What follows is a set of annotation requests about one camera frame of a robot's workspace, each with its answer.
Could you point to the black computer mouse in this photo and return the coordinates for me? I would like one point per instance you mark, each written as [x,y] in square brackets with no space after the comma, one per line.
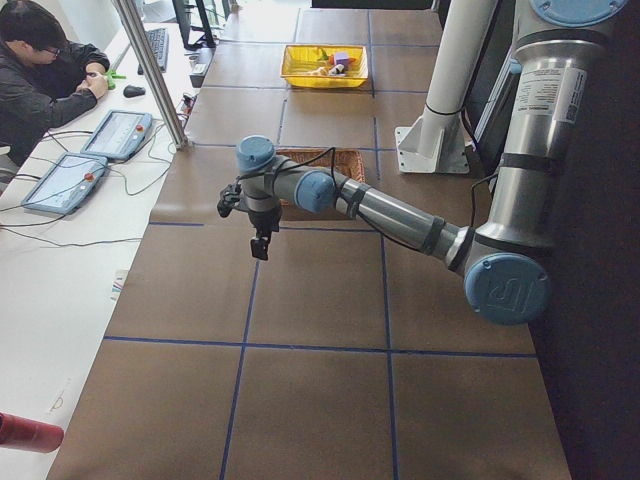
[131,91]

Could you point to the blue teach pendant far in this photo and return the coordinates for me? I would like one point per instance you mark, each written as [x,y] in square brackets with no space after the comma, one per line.
[119,135]

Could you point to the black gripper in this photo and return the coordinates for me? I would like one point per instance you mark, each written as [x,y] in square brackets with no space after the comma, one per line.
[264,221]

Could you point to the green plastic tool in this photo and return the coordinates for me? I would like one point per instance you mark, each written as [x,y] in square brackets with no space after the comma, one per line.
[112,76]

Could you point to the black keyboard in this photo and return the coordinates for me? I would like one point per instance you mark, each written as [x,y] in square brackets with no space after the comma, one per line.
[159,42]

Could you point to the brown wicker basket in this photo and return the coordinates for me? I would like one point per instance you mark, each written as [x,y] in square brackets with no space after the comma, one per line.
[348,162]

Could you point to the black monitor stand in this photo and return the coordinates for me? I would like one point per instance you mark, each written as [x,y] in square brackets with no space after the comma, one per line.
[193,21]

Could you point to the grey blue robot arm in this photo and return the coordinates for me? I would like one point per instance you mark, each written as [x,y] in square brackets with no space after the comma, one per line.
[554,45]

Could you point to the person in black jacket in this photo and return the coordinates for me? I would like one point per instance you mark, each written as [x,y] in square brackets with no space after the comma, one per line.
[47,80]

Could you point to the blue teach pendant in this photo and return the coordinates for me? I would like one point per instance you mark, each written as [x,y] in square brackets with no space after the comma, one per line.
[67,183]
[119,135]

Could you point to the toy croissant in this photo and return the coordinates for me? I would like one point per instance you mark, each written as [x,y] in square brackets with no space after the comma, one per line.
[320,72]

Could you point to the yellow plastic basket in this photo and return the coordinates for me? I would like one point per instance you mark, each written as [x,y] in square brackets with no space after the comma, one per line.
[324,66]

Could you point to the red cylinder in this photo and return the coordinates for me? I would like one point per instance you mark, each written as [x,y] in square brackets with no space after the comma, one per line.
[29,435]

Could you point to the blue teach pendant near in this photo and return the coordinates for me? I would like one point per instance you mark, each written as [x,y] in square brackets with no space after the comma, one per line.
[67,183]

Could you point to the purple foam cube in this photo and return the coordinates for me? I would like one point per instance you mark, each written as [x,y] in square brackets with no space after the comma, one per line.
[341,58]

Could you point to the black white toy cow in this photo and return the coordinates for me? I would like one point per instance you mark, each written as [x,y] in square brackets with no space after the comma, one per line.
[337,70]

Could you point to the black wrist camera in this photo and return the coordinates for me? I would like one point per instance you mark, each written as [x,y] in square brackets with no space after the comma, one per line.
[230,198]

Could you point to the white mounting post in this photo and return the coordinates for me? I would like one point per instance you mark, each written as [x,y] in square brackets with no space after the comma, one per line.
[434,143]

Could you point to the orange toy carrot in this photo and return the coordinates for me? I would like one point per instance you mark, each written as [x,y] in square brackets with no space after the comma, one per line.
[325,55]

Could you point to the aluminium frame post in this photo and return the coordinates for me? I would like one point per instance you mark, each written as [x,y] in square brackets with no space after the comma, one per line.
[136,33]

